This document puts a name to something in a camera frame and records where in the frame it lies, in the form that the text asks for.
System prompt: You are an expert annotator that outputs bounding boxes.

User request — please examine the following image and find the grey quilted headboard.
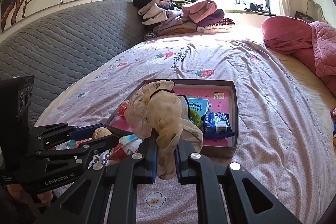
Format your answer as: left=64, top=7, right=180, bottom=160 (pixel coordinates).
left=0, top=0, right=147, bottom=127

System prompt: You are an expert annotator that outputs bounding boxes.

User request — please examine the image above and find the cream dotted scrunchie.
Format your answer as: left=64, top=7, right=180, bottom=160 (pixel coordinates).
left=124, top=80, right=204, bottom=181

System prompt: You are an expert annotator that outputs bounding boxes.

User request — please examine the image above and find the dark bag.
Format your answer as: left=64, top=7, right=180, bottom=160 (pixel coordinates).
left=295, top=11, right=314, bottom=23

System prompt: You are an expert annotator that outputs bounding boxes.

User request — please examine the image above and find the white metal rack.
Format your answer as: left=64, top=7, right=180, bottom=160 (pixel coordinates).
left=306, top=0, right=328, bottom=24

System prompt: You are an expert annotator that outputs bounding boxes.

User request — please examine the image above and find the beige mattress sheet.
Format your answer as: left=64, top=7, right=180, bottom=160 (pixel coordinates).
left=270, top=48, right=336, bottom=151

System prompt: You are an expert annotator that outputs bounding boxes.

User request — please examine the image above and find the red pillow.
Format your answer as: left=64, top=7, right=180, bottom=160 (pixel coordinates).
left=261, top=16, right=314, bottom=55

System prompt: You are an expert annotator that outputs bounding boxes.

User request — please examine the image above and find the walnut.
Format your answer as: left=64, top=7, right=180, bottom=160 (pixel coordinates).
left=92, top=127, right=113, bottom=140

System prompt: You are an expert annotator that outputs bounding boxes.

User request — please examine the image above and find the pile of folded clothes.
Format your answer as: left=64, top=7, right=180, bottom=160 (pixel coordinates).
left=133, top=0, right=235, bottom=41

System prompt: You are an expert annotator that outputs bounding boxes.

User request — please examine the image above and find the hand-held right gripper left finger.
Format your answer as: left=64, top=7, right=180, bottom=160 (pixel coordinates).
left=34, top=132, right=158, bottom=224

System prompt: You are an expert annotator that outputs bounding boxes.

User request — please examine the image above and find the grey cardboard box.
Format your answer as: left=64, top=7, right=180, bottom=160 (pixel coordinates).
left=105, top=79, right=239, bottom=160

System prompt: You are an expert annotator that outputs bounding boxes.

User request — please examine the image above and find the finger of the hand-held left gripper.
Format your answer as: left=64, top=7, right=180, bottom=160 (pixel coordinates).
left=35, top=134, right=119, bottom=165
left=34, top=122, right=106, bottom=144

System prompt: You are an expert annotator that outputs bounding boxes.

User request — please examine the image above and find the red snack packet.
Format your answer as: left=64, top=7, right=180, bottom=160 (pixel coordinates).
left=117, top=102, right=132, bottom=119
left=108, top=134, right=145, bottom=162

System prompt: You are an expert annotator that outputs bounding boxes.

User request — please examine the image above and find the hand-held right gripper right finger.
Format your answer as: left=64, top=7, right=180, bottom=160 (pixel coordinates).
left=177, top=139, right=302, bottom=224

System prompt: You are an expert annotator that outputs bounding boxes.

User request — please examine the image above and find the person's left hand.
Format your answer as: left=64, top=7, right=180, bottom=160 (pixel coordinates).
left=7, top=183, right=53, bottom=208

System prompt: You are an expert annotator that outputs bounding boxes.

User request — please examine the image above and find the green hair tie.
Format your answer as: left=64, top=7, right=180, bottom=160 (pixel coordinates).
left=189, top=108, right=204, bottom=127

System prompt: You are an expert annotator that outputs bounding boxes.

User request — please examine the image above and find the dark crumpled cloth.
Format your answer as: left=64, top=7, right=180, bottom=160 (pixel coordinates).
left=244, top=3, right=271, bottom=13

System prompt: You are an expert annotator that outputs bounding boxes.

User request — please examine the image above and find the blue snack packet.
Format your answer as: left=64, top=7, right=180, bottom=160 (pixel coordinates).
left=202, top=112, right=235, bottom=139

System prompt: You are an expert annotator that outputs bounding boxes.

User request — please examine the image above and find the red quilt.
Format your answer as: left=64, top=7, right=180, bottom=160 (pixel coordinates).
left=294, top=21, right=336, bottom=97

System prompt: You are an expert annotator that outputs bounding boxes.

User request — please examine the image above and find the pink and blue book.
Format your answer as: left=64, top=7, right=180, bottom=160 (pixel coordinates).
left=109, top=86, right=232, bottom=147

